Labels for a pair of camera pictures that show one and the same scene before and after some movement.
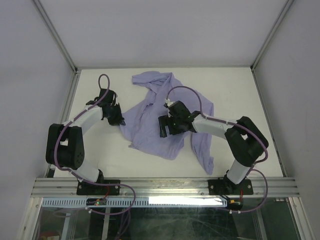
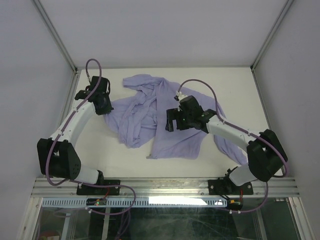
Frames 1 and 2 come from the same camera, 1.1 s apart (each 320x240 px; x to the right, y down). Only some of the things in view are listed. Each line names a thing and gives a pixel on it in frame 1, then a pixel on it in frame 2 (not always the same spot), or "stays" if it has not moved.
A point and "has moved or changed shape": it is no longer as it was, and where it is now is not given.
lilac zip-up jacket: x=141 y=126 has moved or changed shape
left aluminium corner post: x=55 y=34 stays
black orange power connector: x=235 y=203 stays
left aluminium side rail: x=50 y=171 stays
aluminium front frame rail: x=163 y=188 stays
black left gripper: x=119 y=120 to x=108 y=108
